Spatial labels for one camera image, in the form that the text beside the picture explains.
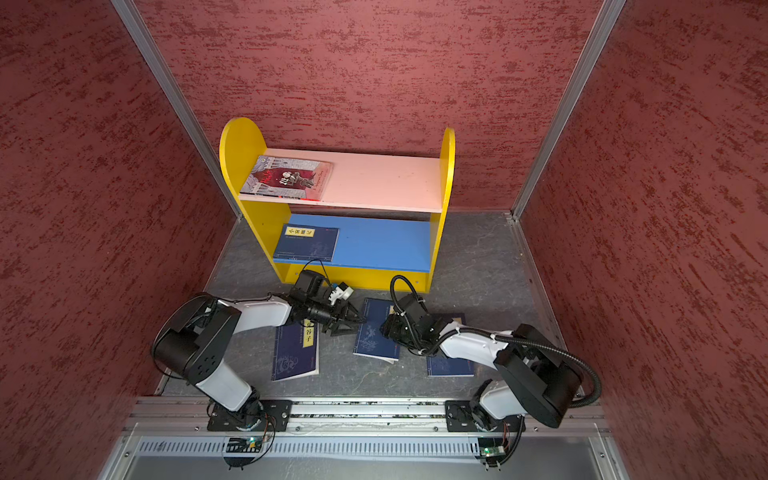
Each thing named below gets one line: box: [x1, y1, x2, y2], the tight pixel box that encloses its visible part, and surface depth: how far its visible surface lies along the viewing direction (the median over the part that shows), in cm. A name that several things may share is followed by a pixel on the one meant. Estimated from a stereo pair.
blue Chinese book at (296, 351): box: [271, 321, 319, 382], surface depth 85 cm
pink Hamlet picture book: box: [240, 155, 334, 201], surface depth 73 cm
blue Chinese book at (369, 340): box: [353, 298, 400, 361], surface depth 85 cm
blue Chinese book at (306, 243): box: [273, 224, 340, 262], surface depth 94 cm
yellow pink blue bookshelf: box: [219, 118, 456, 291], surface depth 75 cm
